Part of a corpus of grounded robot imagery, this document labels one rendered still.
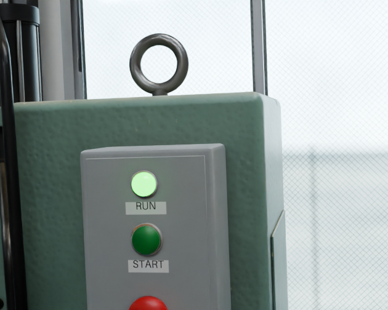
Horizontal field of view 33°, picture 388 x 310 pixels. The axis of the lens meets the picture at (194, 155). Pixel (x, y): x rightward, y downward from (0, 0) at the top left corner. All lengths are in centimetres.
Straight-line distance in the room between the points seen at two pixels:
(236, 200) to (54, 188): 15
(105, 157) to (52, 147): 9
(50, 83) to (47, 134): 163
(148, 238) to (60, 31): 175
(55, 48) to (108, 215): 172
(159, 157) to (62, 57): 172
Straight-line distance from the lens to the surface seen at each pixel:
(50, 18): 220
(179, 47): 63
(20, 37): 67
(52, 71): 218
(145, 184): 46
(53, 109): 55
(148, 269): 47
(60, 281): 57
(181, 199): 46
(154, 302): 47
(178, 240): 46
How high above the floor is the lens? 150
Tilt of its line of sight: 3 degrees down
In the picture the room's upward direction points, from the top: 2 degrees counter-clockwise
